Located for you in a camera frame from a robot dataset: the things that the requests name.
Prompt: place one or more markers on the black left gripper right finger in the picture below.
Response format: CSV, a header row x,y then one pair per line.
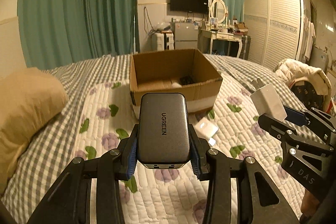
x,y
259,199

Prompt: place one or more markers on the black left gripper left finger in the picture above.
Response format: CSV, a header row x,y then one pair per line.
x,y
68,199

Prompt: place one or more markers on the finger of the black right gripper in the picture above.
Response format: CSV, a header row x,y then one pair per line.
x,y
287,134
320,123

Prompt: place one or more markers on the white plug charger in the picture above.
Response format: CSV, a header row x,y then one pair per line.
x,y
267,101

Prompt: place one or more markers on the dark grey UGREEN charger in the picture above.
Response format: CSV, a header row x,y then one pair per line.
x,y
163,133

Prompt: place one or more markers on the black remote control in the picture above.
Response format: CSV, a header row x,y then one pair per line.
x,y
186,80

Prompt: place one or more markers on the white plastic bottle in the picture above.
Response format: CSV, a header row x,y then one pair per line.
x,y
175,83

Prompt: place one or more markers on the person hand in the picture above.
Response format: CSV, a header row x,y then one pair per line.
x,y
309,206

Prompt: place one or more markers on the white puffy jacket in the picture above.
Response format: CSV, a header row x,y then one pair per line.
x,y
290,71

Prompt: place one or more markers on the white square charger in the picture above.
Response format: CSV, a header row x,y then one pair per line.
x,y
206,129

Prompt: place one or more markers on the floral white quilt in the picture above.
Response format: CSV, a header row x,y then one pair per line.
x,y
155,169

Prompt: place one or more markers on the tan pillow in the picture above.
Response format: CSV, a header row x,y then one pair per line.
x,y
30,98

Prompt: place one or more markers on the brown cardboard box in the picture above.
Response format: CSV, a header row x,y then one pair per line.
x,y
152,73

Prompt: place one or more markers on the white dressing table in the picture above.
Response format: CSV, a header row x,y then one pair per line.
x,y
206,38

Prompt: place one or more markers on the grey checkered bed sheet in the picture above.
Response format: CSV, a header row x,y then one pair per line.
x,y
239,135

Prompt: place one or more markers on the white sliding wardrobe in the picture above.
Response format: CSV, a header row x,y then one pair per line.
x,y
276,30

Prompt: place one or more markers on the silver mini fridge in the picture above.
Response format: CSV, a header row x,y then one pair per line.
x,y
185,35

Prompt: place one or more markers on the white oval vanity mirror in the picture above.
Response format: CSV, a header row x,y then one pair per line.
x,y
219,11

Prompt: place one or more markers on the white suitcase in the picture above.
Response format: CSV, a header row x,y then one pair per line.
x,y
162,41

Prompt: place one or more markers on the green curtain left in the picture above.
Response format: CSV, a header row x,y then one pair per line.
x,y
54,33

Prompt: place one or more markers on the black wall television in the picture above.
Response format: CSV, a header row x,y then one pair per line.
x,y
190,6

